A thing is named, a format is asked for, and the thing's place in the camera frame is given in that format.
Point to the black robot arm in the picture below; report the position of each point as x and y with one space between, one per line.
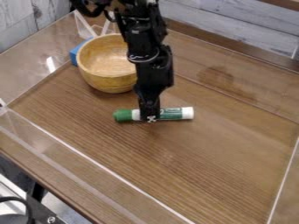
143 30

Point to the green Expo marker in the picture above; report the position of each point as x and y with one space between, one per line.
127 115

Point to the black metal bracket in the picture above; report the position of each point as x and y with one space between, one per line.
43 215

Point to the clear acrylic stand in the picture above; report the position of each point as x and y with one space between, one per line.
88 30

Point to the blue block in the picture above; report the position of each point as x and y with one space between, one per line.
74 52

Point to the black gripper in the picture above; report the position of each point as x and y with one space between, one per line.
154 78

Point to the brown wooden bowl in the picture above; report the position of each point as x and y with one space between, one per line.
103 65

